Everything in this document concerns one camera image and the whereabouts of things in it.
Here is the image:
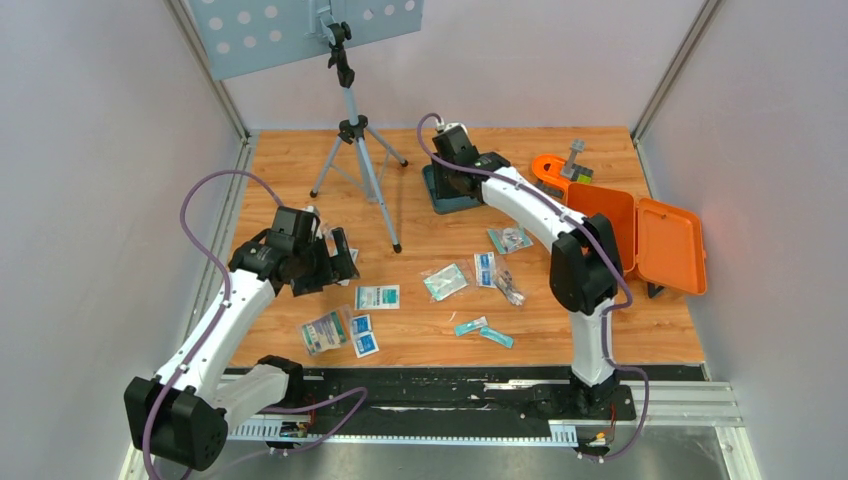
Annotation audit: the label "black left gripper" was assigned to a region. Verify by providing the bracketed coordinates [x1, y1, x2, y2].
[292, 228, 360, 297]

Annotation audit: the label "teal divided tray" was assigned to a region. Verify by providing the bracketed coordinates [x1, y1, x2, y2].
[421, 165, 482, 215]

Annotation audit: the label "clear bag teal gauze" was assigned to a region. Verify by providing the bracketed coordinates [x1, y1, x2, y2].
[423, 263, 470, 302]

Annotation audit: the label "clear bag cotton swabs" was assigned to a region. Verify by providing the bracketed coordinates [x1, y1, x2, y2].
[493, 267, 526, 307]

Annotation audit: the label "teal sachet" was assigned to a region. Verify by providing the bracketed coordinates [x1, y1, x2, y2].
[454, 316, 488, 337]
[479, 326, 514, 349]

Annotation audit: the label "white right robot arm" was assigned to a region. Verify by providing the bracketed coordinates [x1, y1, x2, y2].
[431, 123, 623, 418]

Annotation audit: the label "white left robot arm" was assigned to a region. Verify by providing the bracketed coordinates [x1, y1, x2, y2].
[124, 207, 359, 478]

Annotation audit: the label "orange medicine box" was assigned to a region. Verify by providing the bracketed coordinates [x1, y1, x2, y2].
[566, 183, 707, 298]

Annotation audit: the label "white teal dressing packet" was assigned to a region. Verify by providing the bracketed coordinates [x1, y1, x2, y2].
[338, 248, 359, 287]

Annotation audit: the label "clear bag white cotton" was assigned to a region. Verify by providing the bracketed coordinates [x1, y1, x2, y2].
[304, 205, 332, 239]

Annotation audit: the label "white teal gauze packet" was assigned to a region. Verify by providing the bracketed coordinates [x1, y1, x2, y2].
[355, 285, 400, 310]

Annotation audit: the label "clear bag bandage pack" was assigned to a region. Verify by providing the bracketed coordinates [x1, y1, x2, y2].
[298, 305, 352, 356]

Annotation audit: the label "blue alcohol pad pair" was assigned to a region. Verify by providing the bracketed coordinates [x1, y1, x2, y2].
[351, 314, 379, 358]

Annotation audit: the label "grey tripod stand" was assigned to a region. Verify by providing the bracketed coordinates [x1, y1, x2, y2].
[309, 20, 409, 253]

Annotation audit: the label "teal header tape bag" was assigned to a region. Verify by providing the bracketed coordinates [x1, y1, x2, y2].
[487, 226, 533, 255]

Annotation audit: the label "blue white wipe packets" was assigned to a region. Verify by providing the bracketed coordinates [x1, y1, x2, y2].
[473, 252, 496, 288]

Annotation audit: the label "perforated grey panel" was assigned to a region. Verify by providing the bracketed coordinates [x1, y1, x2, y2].
[188, 0, 425, 80]

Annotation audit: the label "orange ring toy stand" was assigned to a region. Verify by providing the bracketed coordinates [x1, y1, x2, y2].
[531, 139, 594, 199]

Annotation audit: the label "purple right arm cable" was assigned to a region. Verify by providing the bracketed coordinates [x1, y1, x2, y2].
[415, 113, 652, 463]

